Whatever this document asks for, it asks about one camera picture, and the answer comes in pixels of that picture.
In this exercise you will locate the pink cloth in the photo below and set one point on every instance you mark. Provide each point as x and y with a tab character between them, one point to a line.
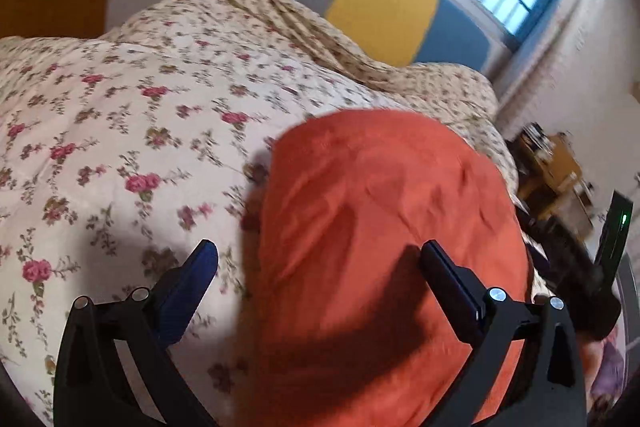
607	372

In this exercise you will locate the wooden nightstand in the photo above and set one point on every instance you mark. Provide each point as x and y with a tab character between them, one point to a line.
550	172

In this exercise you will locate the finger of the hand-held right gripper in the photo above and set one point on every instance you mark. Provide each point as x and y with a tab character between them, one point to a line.
532	221

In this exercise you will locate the cream quilt with rose print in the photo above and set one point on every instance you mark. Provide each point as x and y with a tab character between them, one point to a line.
125	132

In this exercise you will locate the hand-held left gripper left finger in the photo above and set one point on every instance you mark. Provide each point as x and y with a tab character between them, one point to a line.
187	287

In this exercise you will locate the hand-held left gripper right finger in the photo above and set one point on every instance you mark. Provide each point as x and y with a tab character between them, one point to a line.
450	287

